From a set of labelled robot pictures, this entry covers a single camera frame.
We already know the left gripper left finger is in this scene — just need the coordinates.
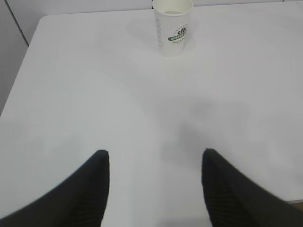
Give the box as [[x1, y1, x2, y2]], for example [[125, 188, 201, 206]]
[[0, 150, 110, 227]]

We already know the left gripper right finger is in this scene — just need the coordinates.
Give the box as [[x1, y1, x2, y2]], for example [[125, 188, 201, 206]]
[[201, 148, 303, 227]]

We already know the white paper cup green logo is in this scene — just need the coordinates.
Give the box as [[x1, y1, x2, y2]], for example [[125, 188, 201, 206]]
[[152, 0, 194, 57]]

